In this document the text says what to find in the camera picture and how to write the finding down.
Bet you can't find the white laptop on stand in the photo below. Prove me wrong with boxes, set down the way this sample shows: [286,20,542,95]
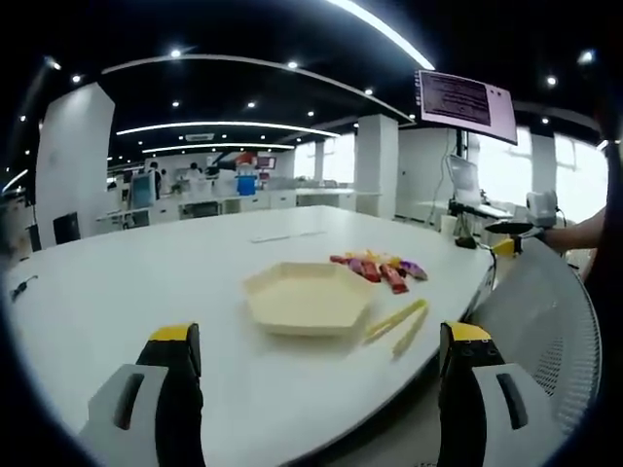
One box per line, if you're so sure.
[446,154,482,201]

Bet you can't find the blue and white machine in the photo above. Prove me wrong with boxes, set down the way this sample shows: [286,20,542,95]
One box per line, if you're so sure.
[235,163,259,197]

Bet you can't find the cream hexagonal container tray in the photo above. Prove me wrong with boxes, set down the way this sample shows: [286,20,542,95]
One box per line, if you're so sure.
[242,261,380,339]

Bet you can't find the hanging monitor screen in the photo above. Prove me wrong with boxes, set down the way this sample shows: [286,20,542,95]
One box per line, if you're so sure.
[415,68,519,147]

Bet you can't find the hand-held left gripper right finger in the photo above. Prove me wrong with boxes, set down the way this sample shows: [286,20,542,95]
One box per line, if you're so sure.
[437,320,557,467]

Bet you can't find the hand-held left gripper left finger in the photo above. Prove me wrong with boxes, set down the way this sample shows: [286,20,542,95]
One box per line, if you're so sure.
[76,321,204,467]

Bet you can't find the grey desktop monitor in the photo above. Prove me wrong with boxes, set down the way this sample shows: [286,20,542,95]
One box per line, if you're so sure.
[128,173,158,211]

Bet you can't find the pile of food packets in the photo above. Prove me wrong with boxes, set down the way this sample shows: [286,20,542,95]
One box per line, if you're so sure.
[329,248,430,296]

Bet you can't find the black office chair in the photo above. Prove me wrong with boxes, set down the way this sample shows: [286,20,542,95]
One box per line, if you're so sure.
[52,211,82,245]

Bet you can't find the yellow plastic food tongs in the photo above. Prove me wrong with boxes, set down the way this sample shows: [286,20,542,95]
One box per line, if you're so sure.
[361,298,431,360]

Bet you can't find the white mesh office chair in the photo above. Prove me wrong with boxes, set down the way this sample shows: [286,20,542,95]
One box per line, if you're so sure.
[465,236,604,439]

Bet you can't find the black cable on table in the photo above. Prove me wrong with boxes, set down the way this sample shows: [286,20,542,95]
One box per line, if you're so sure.
[9,274,40,302]

